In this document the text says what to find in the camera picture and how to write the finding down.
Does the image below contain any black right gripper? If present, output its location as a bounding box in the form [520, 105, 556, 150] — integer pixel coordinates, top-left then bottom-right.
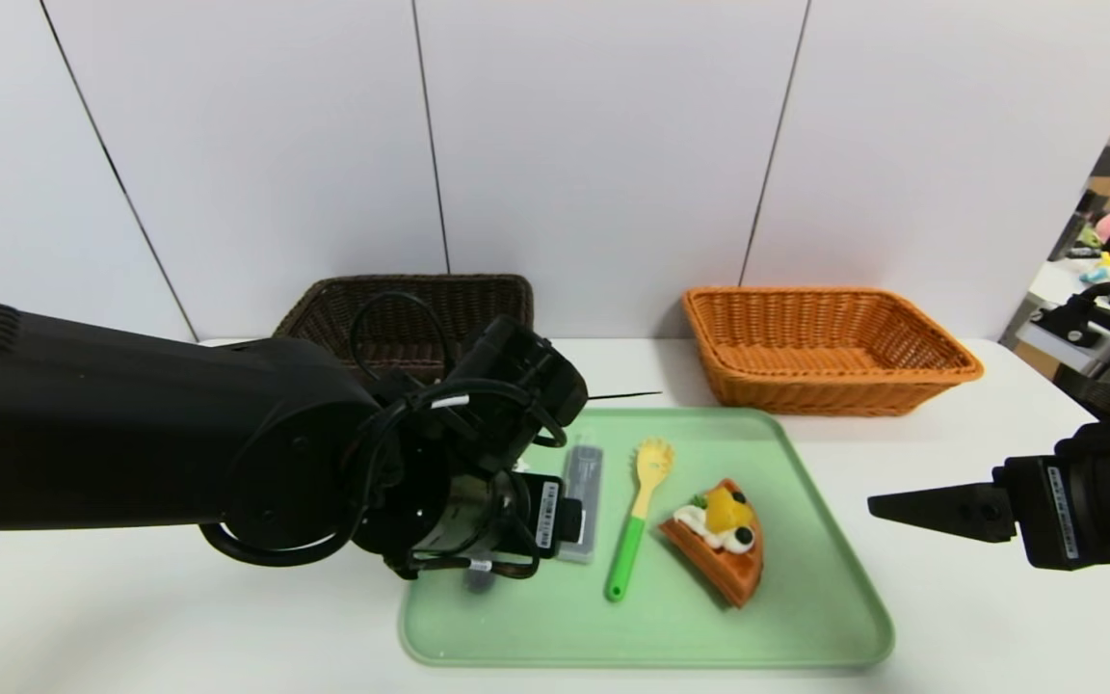
[867, 419, 1110, 571]

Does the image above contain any toy waffle slice with fruit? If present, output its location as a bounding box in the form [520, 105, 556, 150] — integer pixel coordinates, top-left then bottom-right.
[659, 479, 765, 608]

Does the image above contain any yellow pasta spoon green handle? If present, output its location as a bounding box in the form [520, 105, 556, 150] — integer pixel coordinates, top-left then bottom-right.
[605, 439, 675, 603]

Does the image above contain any grey case with barcode label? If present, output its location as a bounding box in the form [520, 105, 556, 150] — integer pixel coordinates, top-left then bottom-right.
[555, 439, 604, 565]

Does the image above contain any orange wicker basket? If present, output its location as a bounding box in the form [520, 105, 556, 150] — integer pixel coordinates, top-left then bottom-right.
[682, 286, 985, 417]

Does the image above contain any dark brown wicker basket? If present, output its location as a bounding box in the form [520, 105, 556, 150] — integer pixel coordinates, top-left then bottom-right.
[274, 275, 535, 387]

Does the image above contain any light green plastic tray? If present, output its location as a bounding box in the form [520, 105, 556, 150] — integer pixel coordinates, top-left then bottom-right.
[399, 407, 895, 669]

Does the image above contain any dark wicker chair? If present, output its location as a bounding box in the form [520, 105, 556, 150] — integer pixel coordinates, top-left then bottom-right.
[1054, 366, 1110, 422]

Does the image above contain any white background table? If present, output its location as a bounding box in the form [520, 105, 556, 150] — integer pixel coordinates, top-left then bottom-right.
[1025, 258, 1110, 377]

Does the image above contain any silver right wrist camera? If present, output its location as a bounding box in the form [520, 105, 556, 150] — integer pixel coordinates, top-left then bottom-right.
[1016, 316, 1110, 384]

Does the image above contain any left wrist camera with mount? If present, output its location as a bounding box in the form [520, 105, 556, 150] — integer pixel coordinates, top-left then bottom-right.
[439, 316, 590, 473]

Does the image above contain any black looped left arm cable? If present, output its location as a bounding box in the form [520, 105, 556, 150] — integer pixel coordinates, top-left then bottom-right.
[197, 520, 368, 570]

